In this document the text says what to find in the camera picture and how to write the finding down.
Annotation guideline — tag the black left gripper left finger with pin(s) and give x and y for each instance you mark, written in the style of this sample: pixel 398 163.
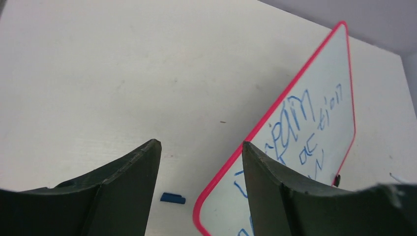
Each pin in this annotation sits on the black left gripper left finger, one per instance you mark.
pixel 112 200

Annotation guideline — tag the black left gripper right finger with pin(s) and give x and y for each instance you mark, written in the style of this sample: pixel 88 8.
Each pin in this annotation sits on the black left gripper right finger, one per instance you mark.
pixel 285 203

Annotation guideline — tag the black whiteboard clip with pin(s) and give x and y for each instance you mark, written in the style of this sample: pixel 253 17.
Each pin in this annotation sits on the black whiteboard clip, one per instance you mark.
pixel 337 180

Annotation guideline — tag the white whiteboard marker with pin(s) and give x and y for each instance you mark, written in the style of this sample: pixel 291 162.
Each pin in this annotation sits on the white whiteboard marker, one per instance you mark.
pixel 399 179

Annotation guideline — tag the blue marker cap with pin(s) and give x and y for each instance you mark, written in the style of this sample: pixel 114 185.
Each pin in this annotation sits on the blue marker cap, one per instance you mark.
pixel 172 198

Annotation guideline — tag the red-framed whiteboard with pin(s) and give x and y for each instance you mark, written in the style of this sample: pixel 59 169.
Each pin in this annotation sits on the red-framed whiteboard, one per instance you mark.
pixel 310 128

